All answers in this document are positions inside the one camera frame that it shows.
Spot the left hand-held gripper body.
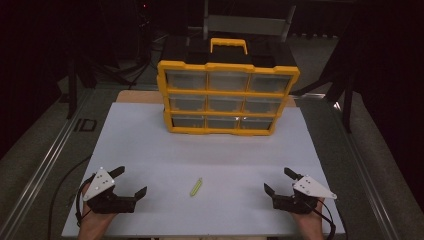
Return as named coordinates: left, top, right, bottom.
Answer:
left=82, top=166, right=138, bottom=215

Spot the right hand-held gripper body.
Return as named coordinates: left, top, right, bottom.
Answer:
left=272, top=174, right=338, bottom=215

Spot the small green plastic stick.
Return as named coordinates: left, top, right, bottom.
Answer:
left=189, top=177, right=204, bottom=198

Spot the clear plastic drawer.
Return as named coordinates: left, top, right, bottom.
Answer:
left=207, top=71, right=251, bottom=93

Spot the yellow black organizer cabinet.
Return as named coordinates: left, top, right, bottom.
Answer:
left=156, top=37, right=301, bottom=137

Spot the person's right hand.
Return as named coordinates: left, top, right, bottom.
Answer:
left=292, top=198, right=325, bottom=232

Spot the person's left hand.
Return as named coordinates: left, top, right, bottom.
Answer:
left=78, top=184, right=118, bottom=233

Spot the black stand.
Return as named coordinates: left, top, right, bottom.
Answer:
left=293, top=29, right=355, bottom=134
left=64, top=54, right=101, bottom=121

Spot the grid of clear drawers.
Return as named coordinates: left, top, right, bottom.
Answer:
left=165, top=69, right=295, bottom=131

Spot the grey metal stand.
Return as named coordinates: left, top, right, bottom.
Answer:
left=202, top=0, right=297, bottom=43

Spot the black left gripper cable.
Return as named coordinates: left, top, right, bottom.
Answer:
left=75, top=175, right=97, bottom=228

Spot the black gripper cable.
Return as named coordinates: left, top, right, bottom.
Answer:
left=75, top=175, right=97, bottom=228
left=314, top=198, right=337, bottom=240

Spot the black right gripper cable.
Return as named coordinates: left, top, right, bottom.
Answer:
left=314, top=198, right=337, bottom=240

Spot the black floor cable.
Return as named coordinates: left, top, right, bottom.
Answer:
left=47, top=154, right=93, bottom=240

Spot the aluminium rail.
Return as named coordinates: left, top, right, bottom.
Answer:
left=293, top=92, right=399, bottom=240
left=0, top=87, right=95, bottom=240

